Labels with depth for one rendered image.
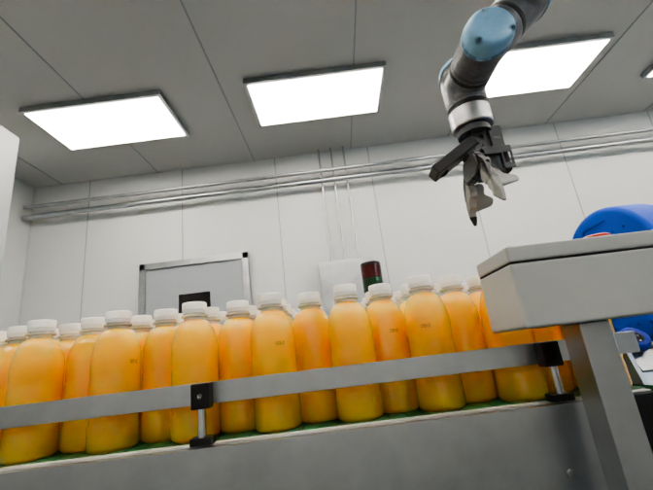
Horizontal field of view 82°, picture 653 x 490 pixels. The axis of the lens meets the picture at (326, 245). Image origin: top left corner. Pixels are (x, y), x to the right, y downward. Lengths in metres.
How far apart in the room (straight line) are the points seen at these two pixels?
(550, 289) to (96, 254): 4.89
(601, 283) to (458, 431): 0.26
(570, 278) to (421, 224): 3.92
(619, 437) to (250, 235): 4.10
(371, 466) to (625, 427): 0.30
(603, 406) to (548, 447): 0.10
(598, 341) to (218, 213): 4.31
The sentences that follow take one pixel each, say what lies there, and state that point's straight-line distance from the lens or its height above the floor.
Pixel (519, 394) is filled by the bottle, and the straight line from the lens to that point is 0.65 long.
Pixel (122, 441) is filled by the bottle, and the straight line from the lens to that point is 0.68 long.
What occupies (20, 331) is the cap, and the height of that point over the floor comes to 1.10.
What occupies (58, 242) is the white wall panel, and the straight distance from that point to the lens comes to 5.43.
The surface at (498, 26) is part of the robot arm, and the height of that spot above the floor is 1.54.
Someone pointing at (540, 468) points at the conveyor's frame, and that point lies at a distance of 0.63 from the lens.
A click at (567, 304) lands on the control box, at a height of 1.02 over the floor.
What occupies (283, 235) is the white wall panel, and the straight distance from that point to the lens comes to 4.34.
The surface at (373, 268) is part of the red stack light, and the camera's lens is 1.15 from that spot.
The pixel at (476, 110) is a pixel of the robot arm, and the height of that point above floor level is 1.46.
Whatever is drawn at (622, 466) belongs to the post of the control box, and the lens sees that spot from 0.59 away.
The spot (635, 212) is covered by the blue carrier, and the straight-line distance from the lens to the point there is 0.94.
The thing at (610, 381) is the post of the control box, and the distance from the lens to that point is 0.58.
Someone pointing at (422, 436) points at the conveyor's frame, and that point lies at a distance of 0.58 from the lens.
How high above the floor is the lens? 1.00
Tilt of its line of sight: 16 degrees up
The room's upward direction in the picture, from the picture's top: 7 degrees counter-clockwise
